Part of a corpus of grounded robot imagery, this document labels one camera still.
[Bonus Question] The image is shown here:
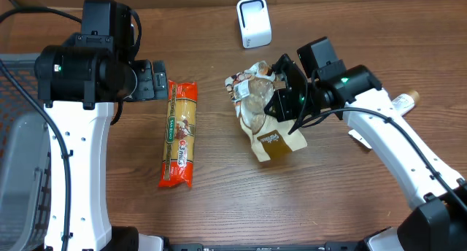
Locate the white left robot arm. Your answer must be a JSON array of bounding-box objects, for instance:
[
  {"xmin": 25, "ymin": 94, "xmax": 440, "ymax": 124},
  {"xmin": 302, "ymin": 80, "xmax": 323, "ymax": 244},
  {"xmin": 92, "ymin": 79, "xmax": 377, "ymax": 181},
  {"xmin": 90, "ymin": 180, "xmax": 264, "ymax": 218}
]
[{"xmin": 34, "ymin": 45, "xmax": 168, "ymax": 250}]

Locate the white leaf print tube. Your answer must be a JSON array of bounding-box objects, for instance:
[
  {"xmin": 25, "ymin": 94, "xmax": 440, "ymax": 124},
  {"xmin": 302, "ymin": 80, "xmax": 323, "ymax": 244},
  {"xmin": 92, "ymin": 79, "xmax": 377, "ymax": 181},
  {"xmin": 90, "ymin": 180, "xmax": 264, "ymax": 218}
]
[{"xmin": 348, "ymin": 90, "xmax": 420, "ymax": 150}]

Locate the orange spaghetti pasta pack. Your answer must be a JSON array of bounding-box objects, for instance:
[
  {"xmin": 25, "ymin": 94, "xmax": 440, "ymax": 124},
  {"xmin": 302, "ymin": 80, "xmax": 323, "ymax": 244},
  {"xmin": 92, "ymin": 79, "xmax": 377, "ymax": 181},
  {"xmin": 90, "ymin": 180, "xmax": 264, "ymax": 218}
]
[{"xmin": 158, "ymin": 80, "xmax": 198, "ymax": 188}]

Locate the beige brown snack pouch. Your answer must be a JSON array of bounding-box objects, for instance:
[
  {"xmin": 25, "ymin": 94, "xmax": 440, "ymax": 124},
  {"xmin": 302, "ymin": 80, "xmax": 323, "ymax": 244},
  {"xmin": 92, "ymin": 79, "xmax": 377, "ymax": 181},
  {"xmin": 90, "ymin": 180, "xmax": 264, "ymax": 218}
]
[{"xmin": 225, "ymin": 61, "xmax": 307, "ymax": 162}]

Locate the dark grey plastic basket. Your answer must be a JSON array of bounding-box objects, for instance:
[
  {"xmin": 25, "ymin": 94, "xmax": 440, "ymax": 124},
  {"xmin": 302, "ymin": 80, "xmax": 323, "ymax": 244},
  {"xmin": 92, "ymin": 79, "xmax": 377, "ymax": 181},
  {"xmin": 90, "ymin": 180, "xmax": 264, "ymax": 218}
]
[{"xmin": 1, "ymin": 74, "xmax": 50, "ymax": 250}]

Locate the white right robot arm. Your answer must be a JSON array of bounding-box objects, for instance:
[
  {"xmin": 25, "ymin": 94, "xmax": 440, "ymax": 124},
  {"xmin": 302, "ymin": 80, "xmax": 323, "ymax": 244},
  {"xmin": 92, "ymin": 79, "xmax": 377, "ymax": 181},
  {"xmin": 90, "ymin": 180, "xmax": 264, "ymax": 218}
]
[{"xmin": 264, "ymin": 55, "xmax": 466, "ymax": 250}]

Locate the white barcode scanner stand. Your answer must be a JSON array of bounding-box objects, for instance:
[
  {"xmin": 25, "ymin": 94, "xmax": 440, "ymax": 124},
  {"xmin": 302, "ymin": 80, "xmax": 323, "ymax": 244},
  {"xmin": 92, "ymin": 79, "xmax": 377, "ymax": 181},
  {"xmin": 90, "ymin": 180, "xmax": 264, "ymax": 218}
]
[{"xmin": 236, "ymin": 0, "xmax": 272, "ymax": 49}]

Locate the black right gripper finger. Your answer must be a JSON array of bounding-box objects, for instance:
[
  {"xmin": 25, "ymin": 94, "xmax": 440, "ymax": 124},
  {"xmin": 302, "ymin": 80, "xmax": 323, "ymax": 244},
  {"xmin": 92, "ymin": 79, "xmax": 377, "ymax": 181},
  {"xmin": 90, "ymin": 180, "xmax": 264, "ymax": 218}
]
[
  {"xmin": 264, "ymin": 92, "xmax": 283, "ymax": 118},
  {"xmin": 271, "ymin": 54, "xmax": 305, "ymax": 83}
]

